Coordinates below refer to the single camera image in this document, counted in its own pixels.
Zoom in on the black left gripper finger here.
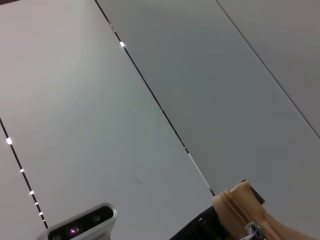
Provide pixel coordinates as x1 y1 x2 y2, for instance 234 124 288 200
250 186 266 205
169 206 230 240

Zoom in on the khaki canvas food bag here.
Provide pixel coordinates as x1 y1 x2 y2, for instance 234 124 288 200
211 179 320 240

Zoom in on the silver metal zipper pull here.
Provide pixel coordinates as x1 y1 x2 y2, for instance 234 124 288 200
243 221 265 240

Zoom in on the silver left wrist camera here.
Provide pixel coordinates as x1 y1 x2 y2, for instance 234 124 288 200
34 202 118 240

